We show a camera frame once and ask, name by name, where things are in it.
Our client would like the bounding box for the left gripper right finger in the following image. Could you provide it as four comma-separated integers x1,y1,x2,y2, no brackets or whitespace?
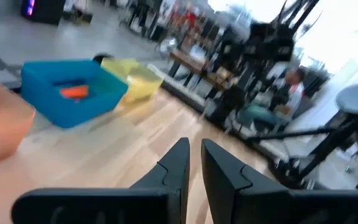
201,138,291,224

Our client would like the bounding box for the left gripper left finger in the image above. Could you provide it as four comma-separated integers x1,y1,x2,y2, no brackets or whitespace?
129,137,191,224

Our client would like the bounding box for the orange marker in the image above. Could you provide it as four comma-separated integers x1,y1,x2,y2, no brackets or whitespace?
58,84,90,101

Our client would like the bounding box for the black office chair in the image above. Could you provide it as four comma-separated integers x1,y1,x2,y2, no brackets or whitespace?
209,84,247,126

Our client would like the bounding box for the yellow translucent plastic bin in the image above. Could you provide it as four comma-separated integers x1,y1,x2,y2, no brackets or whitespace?
100,57,165,105

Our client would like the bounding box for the wooden background table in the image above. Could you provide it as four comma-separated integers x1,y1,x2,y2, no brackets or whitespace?
168,49,232,91

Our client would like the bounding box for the person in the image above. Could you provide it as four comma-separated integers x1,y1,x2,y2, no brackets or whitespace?
237,67,307,130

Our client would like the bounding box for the black table clamp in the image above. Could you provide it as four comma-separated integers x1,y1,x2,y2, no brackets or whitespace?
92,52,115,65

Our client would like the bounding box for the blue plastic bin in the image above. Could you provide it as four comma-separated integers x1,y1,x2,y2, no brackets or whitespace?
20,58,129,129

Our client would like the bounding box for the black metal stand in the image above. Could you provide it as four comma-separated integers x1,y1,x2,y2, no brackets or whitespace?
246,83,358,190

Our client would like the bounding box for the orange translucent plastic bin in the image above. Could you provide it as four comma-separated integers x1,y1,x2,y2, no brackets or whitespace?
0,70,37,171

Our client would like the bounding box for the black box with purple light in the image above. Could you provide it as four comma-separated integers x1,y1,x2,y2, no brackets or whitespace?
20,0,67,26

